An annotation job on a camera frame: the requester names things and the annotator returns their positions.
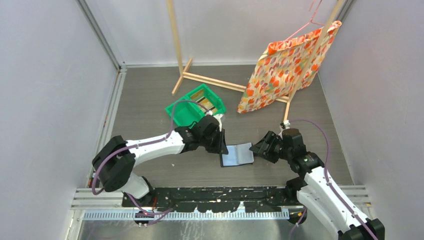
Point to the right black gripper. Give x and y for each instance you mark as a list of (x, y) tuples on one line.
[(270, 138)]

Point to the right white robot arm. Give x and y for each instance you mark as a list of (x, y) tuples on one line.
[(315, 189)]

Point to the wooden drying rack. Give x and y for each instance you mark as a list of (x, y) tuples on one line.
[(184, 69)]

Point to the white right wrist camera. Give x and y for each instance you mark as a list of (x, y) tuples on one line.
[(285, 124)]

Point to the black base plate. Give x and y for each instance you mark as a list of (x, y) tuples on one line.
[(254, 199)]

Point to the aluminium corner frame post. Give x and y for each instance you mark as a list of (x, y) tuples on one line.
[(96, 21)]

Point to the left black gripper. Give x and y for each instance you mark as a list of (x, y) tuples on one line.
[(221, 146)]

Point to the green plastic two-compartment bin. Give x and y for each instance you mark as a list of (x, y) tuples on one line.
[(186, 113)]

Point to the slotted metal rail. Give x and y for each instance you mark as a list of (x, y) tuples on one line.
[(132, 214)]

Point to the black leather card holder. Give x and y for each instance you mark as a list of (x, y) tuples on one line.
[(238, 155)]

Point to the floral orange cloth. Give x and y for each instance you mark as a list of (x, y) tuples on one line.
[(277, 71)]

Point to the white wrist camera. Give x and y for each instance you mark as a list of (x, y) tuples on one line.
[(285, 124), (219, 118)]

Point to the pink wire hanger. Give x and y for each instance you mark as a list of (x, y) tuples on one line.
[(314, 6)]

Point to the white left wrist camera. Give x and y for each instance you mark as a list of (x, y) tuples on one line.
[(219, 118)]

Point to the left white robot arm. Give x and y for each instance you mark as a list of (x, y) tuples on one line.
[(114, 163)]

